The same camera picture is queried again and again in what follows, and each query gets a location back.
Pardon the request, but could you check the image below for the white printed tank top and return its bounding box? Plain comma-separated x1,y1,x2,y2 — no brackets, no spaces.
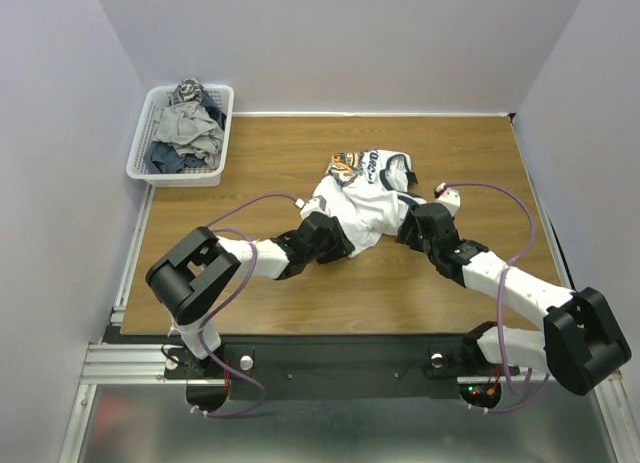
311,149,426,258

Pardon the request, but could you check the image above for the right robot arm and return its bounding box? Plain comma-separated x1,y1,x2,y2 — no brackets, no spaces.
396,203,631,396

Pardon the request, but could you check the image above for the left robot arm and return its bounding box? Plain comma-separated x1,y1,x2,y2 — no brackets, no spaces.
145,212,355,377

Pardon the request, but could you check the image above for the grey tank top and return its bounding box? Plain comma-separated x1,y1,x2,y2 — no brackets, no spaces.
153,102,225,169

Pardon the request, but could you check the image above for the navy blue tank top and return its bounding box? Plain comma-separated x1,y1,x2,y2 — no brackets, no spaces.
144,141,206,174

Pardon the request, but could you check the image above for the patterned dark tank top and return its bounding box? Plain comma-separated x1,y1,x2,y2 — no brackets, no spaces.
169,78,205,106

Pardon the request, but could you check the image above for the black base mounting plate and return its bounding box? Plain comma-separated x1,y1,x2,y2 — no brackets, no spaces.
163,333,521,402

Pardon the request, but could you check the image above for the white plastic basket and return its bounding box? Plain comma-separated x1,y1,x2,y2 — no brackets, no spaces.
126,80,235,187

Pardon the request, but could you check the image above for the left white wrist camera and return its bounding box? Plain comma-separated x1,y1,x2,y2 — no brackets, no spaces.
295,196,326,219

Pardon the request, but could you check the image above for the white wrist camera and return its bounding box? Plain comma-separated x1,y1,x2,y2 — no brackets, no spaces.
295,196,326,219
434,182,461,217

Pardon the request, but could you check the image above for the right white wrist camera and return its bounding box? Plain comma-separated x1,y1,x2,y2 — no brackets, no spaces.
434,182,461,217

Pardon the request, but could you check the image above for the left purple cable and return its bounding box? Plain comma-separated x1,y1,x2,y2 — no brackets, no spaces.
192,192,301,418

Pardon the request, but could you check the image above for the aluminium frame rail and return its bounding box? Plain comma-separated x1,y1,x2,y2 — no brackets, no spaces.
81,341,174,384

